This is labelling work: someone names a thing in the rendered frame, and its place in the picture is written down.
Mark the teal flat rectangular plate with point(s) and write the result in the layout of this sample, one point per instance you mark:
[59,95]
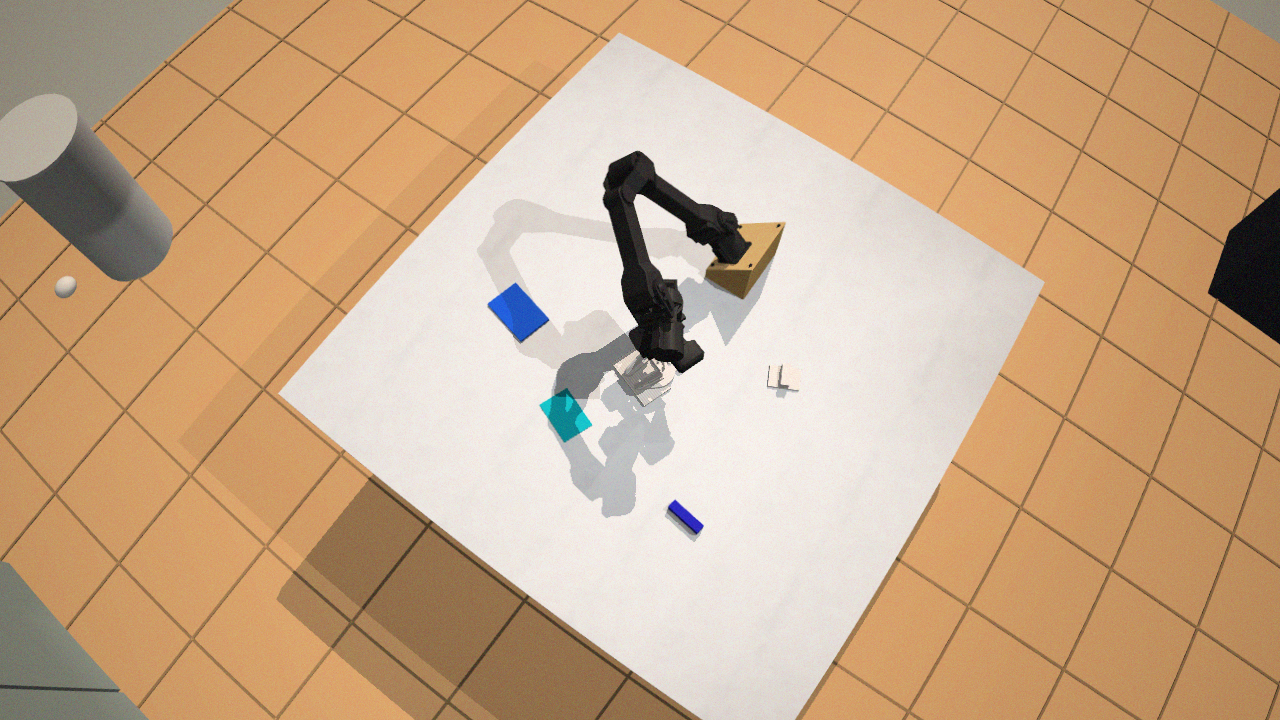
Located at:
[565,415]

